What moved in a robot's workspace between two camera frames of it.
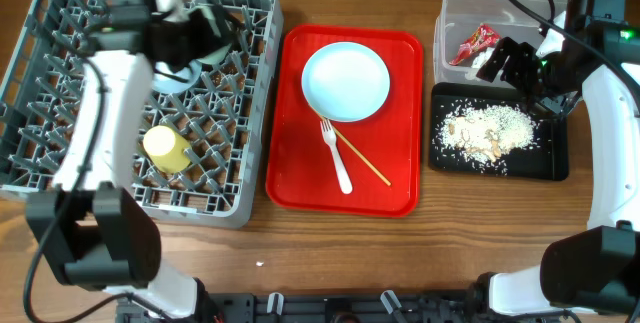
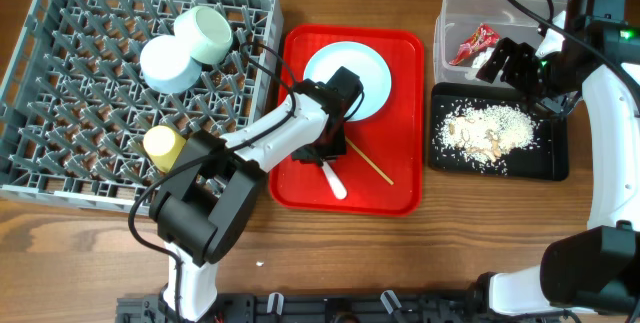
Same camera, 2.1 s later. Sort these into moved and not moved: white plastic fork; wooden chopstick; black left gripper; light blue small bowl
Moved: black left gripper; white plastic fork
Not moved: wooden chopstick; light blue small bowl
